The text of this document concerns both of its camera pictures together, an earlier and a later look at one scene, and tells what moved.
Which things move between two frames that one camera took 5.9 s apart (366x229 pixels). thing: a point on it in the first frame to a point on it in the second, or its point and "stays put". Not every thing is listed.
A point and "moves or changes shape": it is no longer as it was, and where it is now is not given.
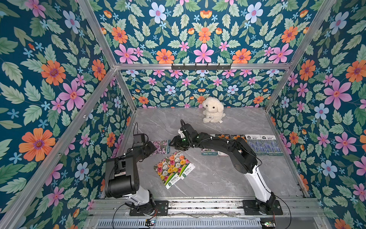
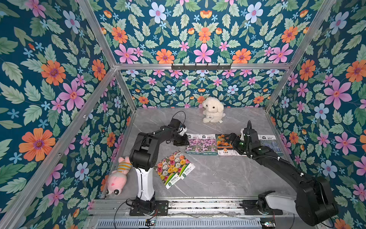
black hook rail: [200, 67] stays put
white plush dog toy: [213, 110] stays put
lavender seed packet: [255, 142] moves or changes shape
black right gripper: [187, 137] to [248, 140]
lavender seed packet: [270, 144] stays put
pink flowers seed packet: [163, 147] moves or changes shape
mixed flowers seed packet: [167, 174] stays put
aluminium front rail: [292, 208] stays put
